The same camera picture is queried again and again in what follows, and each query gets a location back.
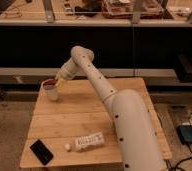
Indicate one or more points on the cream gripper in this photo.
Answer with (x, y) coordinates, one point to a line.
(59, 81)

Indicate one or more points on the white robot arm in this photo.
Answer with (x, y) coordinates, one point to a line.
(136, 136)

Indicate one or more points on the white ceramic cup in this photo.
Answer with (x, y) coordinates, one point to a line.
(49, 86)

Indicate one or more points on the wooden slatted table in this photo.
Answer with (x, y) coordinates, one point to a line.
(78, 112)

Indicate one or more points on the black smartphone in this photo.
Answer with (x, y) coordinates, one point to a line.
(43, 154)

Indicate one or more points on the black power adapter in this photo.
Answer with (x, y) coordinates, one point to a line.
(185, 133)

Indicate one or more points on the grey metal shelf rail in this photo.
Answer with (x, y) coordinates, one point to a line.
(105, 71)

